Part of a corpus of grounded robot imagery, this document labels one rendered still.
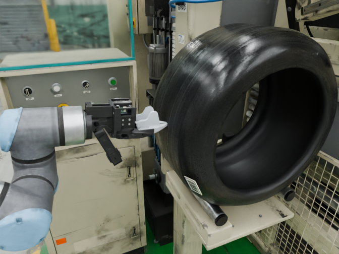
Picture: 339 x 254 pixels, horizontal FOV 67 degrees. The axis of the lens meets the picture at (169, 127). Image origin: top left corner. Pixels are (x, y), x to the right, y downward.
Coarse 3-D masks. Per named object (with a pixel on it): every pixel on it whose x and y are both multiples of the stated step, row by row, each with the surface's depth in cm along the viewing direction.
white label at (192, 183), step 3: (186, 177) 68; (186, 180) 69; (189, 180) 68; (192, 180) 66; (189, 183) 69; (192, 183) 68; (195, 183) 66; (192, 186) 69; (195, 186) 68; (192, 189) 71; (195, 189) 69; (198, 189) 68; (198, 192) 69
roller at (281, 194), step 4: (288, 188) 88; (280, 192) 89; (284, 192) 88; (288, 192) 87; (292, 192) 87; (280, 196) 90; (284, 196) 88; (288, 196) 87; (292, 196) 88; (288, 200) 88
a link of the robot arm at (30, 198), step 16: (32, 176) 53; (0, 192) 44; (16, 192) 46; (32, 192) 49; (48, 192) 52; (0, 208) 43; (16, 208) 45; (32, 208) 46; (48, 208) 49; (0, 224) 43; (16, 224) 43; (32, 224) 45; (48, 224) 47; (0, 240) 44; (16, 240) 45; (32, 240) 46
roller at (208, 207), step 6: (198, 198) 87; (204, 204) 83; (210, 204) 82; (210, 210) 80; (216, 210) 79; (210, 216) 80; (216, 216) 78; (222, 216) 78; (216, 222) 78; (222, 222) 79
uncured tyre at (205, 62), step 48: (192, 48) 70; (240, 48) 59; (288, 48) 60; (192, 96) 61; (240, 96) 60; (288, 96) 97; (336, 96) 75; (192, 144) 63; (240, 144) 105; (288, 144) 95; (192, 192) 76; (240, 192) 76
